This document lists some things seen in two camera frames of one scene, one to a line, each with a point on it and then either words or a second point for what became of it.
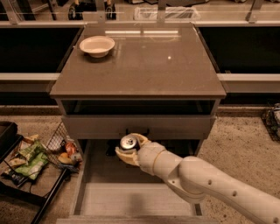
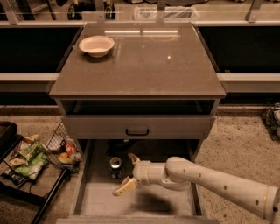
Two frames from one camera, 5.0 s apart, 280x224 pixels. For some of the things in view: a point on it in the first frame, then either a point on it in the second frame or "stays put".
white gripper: [147, 155] to [141, 170]
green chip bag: [33, 152] stays put
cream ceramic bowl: [97, 45] stays put
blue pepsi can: [129, 142] to [117, 171]
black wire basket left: [63, 151] stays put
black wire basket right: [270, 116] stays put
